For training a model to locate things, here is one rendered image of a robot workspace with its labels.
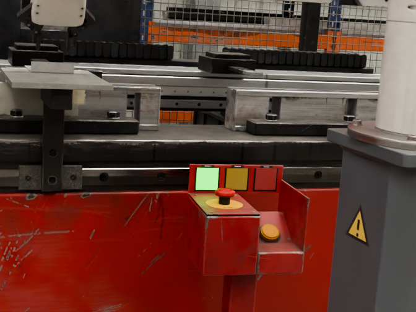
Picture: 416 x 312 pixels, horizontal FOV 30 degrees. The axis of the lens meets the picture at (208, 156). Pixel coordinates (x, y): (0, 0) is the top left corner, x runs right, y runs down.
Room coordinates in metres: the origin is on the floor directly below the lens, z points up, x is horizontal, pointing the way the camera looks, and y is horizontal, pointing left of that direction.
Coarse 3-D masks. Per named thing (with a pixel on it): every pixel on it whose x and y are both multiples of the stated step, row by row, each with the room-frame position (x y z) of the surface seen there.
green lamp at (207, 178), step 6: (198, 168) 1.52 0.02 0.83; (204, 168) 1.52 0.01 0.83; (210, 168) 1.53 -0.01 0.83; (216, 168) 1.53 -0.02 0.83; (198, 174) 1.52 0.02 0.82; (204, 174) 1.52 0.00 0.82; (210, 174) 1.53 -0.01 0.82; (216, 174) 1.53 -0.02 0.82; (198, 180) 1.52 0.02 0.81; (204, 180) 1.52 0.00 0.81; (210, 180) 1.53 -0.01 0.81; (216, 180) 1.53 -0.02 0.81; (198, 186) 1.52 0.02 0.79; (204, 186) 1.52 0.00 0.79; (210, 186) 1.53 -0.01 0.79; (216, 186) 1.53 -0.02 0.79
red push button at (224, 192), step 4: (220, 188) 1.46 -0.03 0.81; (224, 188) 1.46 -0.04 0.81; (228, 188) 1.46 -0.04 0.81; (216, 192) 1.44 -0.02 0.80; (220, 192) 1.44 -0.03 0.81; (224, 192) 1.43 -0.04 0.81; (228, 192) 1.44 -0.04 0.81; (232, 192) 1.44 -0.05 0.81; (220, 196) 1.43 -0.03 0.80; (224, 196) 1.43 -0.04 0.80; (228, 196) 1.43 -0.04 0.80; (232, 196) 1.44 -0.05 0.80; (220, 200) 1.44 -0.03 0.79; (224, 200) 1.44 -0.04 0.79; (228, 200) 1.44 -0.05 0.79; (224, 204) 1.44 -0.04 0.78; (228, 204) 1.44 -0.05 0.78
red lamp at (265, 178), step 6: (258, 168) 1.55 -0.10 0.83; (264, 168) 1.56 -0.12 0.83; (270, 168) 1.56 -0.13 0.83; (258, 174) 1.55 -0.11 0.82; (264, 174) 1.56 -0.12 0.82; (270, 174) 1.56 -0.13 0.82; (276, 174) 1.56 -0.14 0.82; (258, 180) 1.55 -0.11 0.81; (264, 180) 1.56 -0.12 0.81; (270, 180) 1.56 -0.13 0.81; (258, 186) 1.55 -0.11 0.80; (264, 186) 1.56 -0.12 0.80; (270, 186) 1.56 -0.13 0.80
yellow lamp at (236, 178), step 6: (228, 168) 1.54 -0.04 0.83; (234, 168) 1.54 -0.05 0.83; (240, 168) 1.54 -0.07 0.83; (246, 168) 1.55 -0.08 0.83; (228, 174) 1.54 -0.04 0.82; (234, 174) 1.54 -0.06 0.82; (240, 174) 1.54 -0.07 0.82; (246, 174) 1.55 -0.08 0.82; (228, 180) 1.54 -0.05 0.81; (234, 180) 1.54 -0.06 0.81; (240, 180) 1.54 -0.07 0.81; (246, 180) 1.55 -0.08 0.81; (228, 186) 1.54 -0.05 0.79; (234, 186) 1.54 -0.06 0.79; (240, 186) 1.54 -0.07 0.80; (246, 186) 1.55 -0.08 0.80
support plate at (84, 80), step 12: (12, 72) 1.51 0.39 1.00; (24, 72) 1.52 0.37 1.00; (84, 72) 1.60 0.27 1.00; (12, 84) 1.34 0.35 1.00; (24, 84) 1.35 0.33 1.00; (36, 84) 1.36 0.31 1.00; (48, 84) 1.37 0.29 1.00; (60, 84) 1.37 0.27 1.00; (72, 84) 1.38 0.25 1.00; (84, 84) 1.39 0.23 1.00; (96, 84) 1.40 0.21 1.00; (108, 84) 1.41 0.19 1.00
